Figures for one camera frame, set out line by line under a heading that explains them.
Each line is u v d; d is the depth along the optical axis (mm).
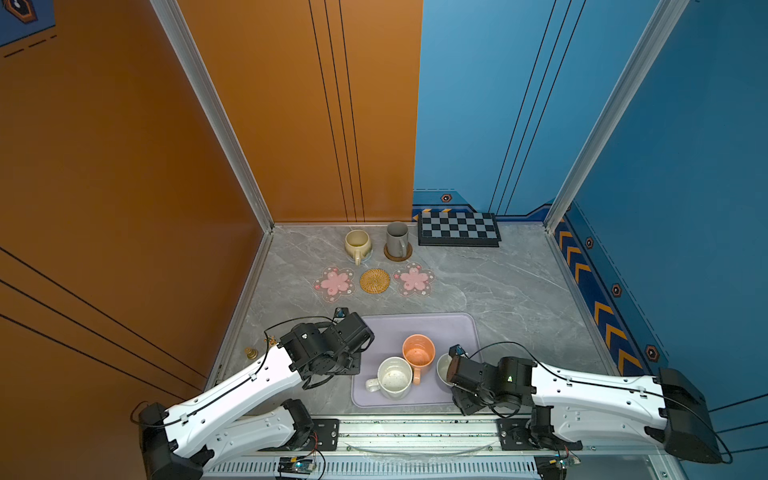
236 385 435
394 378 809
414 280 1025
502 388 544
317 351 491
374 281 1023
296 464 708
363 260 1058
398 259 1081
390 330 931
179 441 390
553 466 699
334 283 1027
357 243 1054
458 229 1157
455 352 716
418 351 860
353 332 544
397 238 1023
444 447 726
